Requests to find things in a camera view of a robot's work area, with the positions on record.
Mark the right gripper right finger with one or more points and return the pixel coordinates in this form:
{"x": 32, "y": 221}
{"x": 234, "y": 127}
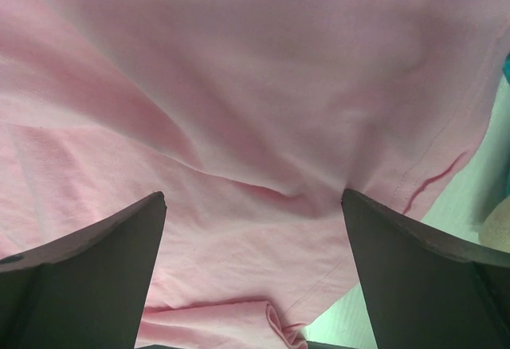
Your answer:
{"x": 425, "y": 288}

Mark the beige folded t shirt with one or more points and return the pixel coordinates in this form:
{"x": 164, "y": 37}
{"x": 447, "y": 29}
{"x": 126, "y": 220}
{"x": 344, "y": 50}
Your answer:
{"x": 495, "y": 230}

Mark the pink t shirt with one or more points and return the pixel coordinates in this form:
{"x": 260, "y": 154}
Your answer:
{"x": 251, "y": 117}

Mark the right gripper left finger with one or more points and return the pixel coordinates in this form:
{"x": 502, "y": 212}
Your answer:
{"x": 87, "y": 289}

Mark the teal folded t shirt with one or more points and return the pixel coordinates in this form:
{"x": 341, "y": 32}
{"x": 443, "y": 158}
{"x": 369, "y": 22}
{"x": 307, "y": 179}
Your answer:
{"x": 506, "y": 68}

